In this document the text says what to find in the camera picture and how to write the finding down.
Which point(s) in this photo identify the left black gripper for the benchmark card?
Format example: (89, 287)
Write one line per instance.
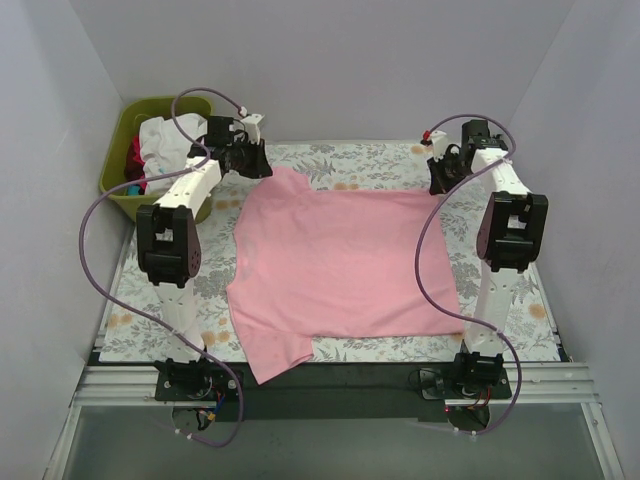
(251, 160)

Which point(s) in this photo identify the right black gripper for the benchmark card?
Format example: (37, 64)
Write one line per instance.
(444, 171)

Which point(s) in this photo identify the pink t-shirt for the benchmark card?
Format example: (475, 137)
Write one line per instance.
(335, 263)

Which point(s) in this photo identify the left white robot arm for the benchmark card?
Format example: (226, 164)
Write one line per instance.
(191, 154)

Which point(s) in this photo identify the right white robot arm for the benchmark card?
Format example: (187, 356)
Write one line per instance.
(508, 240)

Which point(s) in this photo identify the white t-shirt in bin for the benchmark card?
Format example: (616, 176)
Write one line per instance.
(163, 149)

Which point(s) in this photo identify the dark red garment in bin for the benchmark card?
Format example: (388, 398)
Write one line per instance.
(134, 165)

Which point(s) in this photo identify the turquoise garment in bin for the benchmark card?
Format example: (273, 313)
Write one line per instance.
(135, 190)

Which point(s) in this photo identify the olive green plastic bin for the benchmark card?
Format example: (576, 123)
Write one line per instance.
(131, 118)

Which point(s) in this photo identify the floral patterned table mat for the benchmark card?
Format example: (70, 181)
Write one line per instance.
(130, 338)

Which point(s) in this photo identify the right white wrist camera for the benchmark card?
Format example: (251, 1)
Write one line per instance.
(435, 143)

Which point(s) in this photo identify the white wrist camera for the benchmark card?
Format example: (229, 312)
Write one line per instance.
(252, 123)
(435, 143)

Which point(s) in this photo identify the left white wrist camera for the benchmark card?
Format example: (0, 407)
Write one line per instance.
(252, 123)

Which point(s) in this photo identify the aluminium frame rail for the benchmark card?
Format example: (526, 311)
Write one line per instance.
(116, 386)

